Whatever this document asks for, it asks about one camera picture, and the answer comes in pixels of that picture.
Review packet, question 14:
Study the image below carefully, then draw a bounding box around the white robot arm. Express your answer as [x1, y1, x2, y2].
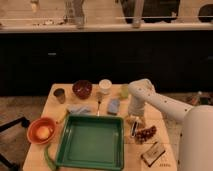
[128, 79, 213, 171]

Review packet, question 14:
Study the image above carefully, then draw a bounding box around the small wooden brush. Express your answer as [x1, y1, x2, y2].
[96, 92, 103, 116]

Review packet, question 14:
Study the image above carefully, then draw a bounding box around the bunch of dark grapes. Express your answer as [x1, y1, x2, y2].
[135, 126, 157, 144]

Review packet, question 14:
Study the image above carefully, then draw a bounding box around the blue sponge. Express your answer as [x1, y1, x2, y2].
[107, 99, 120, 115]

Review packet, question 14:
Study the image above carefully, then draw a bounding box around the light green cup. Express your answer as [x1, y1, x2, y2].
[120, 84, 129, 99]

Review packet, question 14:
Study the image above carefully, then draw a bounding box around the black and white box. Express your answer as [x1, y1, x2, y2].
[141, 142, 166, 167]

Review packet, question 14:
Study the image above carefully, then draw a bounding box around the white cup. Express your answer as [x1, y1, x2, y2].
[99, 79, 112, 94]

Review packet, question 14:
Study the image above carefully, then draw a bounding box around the green plastic tray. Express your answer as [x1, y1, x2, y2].
[56, 116, 124, 171]

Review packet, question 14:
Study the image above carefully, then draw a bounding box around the light blue cloth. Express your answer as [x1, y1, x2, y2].
[67, 105, 91, 115]

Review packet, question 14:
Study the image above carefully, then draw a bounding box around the dark red bowl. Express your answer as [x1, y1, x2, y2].
[72, 80, 92, 100]

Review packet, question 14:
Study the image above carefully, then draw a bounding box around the grey metal cup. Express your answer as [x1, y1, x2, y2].
[53, 88, 66, 104]

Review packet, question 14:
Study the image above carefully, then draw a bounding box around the yellow ball in bowl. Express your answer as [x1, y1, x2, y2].
[36, 126, 50, 140]

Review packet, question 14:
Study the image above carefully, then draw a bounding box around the green bean pod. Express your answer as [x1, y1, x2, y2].
[44, 145, 58, 171]

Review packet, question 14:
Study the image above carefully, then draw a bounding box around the orange bowl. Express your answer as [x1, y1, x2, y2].
[27, 117, 56, 144]

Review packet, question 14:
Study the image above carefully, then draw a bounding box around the black stand left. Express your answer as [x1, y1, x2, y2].
[0, 117, 30, 171]

